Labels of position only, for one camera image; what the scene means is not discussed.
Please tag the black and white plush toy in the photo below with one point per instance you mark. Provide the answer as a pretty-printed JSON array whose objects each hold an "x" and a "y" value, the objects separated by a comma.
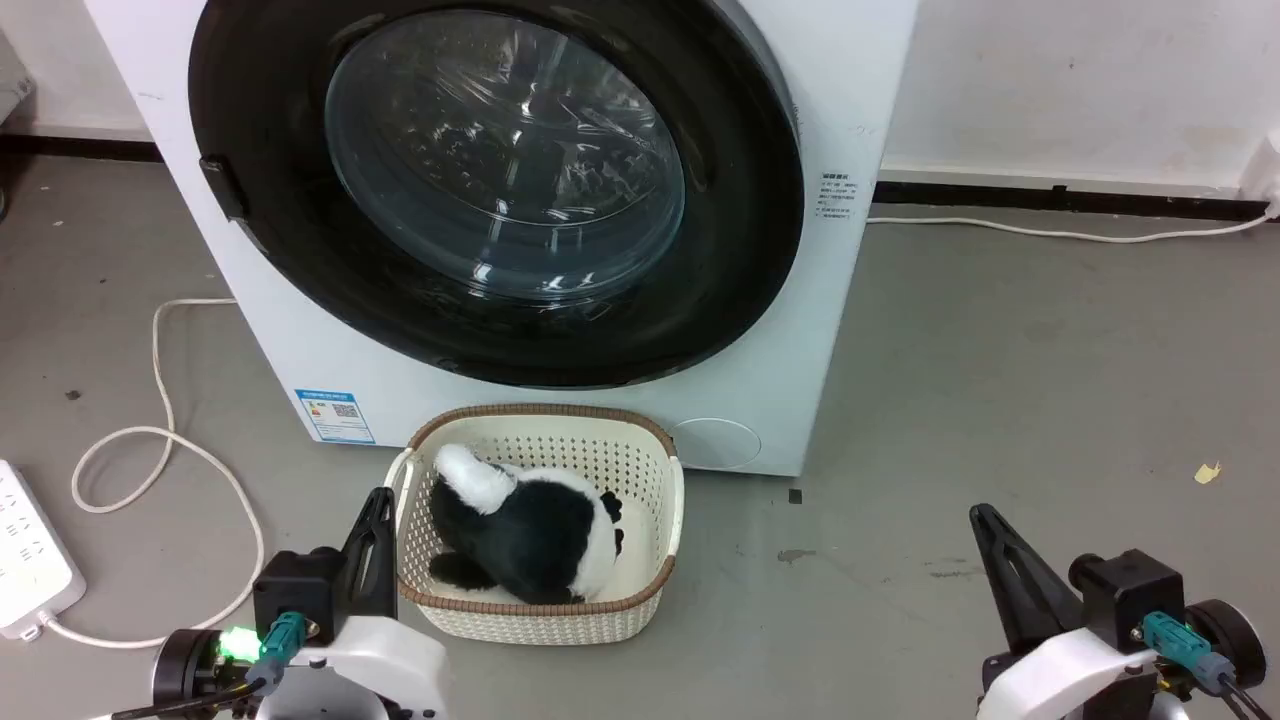
[{"x": 530, "y": 530}]

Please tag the yellow paper scrap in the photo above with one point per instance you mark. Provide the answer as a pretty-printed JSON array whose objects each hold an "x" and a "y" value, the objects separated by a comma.
[{"x": 1208, "y": 473}]

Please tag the black right wrist motor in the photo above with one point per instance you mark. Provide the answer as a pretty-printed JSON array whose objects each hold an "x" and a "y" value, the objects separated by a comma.
[{"x": 1232, "y": 640}]

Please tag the white wall plug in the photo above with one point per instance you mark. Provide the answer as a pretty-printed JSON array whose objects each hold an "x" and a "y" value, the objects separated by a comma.
[{"x": 1272, "y": 180}]

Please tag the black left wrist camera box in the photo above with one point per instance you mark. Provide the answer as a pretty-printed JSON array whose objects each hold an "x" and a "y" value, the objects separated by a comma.
[{"x": 295, "y": 590}]

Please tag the white front-load washing machine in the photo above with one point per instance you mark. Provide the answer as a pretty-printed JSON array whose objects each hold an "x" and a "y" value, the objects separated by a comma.
[{"x": 860, "y": 80}]

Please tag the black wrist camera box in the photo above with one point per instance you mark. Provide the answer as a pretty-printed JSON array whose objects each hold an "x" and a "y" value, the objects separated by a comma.
[
  {"x": 1125, "y": 595},
  {"x": 295, "y": 590}
]

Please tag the black wrist motor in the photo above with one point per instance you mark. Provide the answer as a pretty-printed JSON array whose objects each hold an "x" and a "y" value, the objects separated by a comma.
[
  {"x": 185, "y": 665},
  {"x": 1232, "y": 640}
]

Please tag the black round glass washer door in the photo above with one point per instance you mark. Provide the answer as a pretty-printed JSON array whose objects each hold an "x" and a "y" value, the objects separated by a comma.
[{"x": 500, "y": 160}]

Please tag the cream perforated laundry basket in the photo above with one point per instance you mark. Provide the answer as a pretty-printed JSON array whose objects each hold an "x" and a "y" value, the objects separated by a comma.
[{"x": 640, "y": 470}]

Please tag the black left wrist motor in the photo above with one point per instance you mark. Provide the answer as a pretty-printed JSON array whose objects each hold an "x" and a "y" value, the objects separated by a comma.
[{"x": 185, "y": 665}]

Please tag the white power strip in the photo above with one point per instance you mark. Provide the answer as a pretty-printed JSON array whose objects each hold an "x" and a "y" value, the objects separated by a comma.
[{"x": 25, "y": 560}]

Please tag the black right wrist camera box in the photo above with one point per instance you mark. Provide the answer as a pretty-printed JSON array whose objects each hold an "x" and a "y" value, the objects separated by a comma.
[{"x": 1125, "y": 595}]

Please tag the small black text sticker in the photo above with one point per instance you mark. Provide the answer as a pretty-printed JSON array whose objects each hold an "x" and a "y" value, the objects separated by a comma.
[{"x": 838, "y": 197}]

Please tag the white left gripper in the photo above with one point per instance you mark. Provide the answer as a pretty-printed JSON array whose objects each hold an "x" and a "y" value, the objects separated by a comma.
[{"x": 385, "y": 665}]

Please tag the round white filter cover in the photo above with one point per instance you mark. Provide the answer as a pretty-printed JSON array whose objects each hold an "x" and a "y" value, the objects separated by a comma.
[{"x": 716, "y": 443}]

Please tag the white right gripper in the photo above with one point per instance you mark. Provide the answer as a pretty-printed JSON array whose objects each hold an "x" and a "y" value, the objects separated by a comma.
[{"x": 1060, "y": 680}]

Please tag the blue energy label sticker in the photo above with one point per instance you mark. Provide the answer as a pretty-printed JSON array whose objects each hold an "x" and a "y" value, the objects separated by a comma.
[{"x": 336, "y": 415}]

